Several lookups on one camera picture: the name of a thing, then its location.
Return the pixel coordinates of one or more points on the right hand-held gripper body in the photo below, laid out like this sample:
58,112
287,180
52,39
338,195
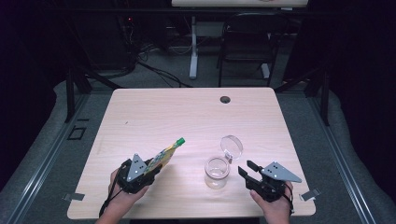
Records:
278,174

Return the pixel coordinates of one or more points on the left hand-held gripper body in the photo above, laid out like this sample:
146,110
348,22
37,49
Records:
137,169

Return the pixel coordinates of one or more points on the yellow pouch with green cap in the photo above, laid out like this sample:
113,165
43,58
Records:
165,155

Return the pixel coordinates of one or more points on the clear glass jar with lid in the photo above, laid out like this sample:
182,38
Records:
217,172

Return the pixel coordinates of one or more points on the person's left hand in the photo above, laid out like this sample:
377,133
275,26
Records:
120,202

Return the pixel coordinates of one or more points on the person's right hand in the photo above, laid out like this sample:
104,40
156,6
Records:
277,213

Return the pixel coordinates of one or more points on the grey tape strip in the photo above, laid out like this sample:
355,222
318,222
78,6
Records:
74,197
309,194

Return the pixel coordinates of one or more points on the white desk foot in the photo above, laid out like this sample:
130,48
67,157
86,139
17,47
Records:
265,71

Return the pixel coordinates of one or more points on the white desk leg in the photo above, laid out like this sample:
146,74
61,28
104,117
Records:
193,56

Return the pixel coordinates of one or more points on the black folding chair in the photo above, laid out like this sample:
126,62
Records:
249,46

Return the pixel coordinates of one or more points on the dark equipment with red light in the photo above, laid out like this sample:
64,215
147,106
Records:
127,40

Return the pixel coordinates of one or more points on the metal floor rail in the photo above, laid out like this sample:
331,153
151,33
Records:
46,161
342,165

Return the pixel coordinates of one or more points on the black frame stand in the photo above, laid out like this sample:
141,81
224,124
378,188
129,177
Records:
325,99
70,93

